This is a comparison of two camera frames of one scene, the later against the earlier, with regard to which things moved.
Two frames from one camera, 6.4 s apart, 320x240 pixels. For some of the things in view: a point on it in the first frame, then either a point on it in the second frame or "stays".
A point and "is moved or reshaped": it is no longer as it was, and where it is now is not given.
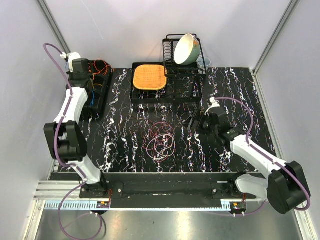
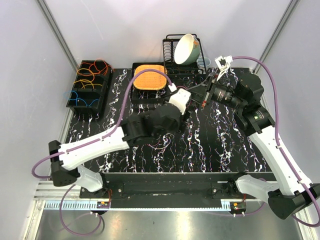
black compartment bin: (101, 73) stays
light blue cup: (200, 62) stays
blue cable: (92, 100) is moved or reshaped
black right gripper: (199, 116) to (201, 93)
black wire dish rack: (173, 68) stays
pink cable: (160, 141) is moved or reshaped
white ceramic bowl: (187, 50) stays
